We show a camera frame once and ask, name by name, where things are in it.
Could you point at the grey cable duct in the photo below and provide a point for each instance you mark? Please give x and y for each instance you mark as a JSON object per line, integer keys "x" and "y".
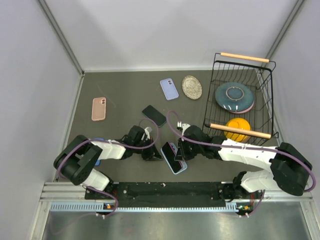
{"x": 101, "y": 207}

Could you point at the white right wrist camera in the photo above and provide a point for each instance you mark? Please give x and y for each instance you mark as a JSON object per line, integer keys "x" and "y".
{"x": 182, "y": 127}

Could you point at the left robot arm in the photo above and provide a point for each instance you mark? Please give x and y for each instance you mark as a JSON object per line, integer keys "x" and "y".
{"x": 77, "y": 161}

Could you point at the light blue phone case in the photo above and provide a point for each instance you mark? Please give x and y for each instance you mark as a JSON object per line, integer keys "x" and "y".
{"x": 184, "y": 164}

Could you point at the teal-edged black phone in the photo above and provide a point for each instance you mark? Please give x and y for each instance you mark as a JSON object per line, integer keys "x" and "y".
{"x": 153, "y": 114}

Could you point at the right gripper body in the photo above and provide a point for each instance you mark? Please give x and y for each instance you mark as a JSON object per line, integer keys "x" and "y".
{"x": 199, "y": 148}

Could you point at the black wire dish rack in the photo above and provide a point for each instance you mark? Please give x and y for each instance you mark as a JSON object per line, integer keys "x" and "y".
{"x": 257, "y": 74}

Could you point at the lavender phone case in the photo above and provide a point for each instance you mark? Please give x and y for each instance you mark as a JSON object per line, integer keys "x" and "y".
{"x": 169, "y": 89}

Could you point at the purple-edged black phone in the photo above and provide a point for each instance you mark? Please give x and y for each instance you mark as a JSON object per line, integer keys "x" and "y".
{"x": 169, "y": 156}

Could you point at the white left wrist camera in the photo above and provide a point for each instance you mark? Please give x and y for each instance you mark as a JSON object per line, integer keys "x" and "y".
{"x": 147, "y": 131}

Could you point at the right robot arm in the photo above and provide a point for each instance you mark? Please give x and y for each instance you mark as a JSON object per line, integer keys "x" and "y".
{"x": 281, "y": 167}

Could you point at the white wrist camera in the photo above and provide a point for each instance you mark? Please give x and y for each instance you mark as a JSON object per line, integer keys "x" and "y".
{"x": 147, "y": 131}
{"x": 182, "y": 127}

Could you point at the blue glazed plate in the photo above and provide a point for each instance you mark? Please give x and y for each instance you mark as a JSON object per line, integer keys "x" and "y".
{"x": 234, "y": 96}

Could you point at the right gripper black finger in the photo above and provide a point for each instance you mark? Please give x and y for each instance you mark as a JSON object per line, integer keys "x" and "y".
{"x": 188, "y": 153}
{"x": 180, "y": 153}

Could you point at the pink plate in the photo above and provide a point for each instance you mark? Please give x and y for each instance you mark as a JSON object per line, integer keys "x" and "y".
{"x": 244, "y": 111}

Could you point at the pink phone case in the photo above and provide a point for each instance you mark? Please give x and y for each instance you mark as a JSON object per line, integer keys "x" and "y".
{"x": 98, "y": 112}

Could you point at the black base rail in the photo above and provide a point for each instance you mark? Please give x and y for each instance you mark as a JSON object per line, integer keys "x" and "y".
{"x": 177, "y": 194}

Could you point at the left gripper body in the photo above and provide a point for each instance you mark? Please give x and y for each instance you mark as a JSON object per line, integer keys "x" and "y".
{"x": 145, "y": 142}

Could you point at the speckled oval dish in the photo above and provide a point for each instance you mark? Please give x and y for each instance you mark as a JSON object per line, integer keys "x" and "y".
{"x": 191, "y": 87}

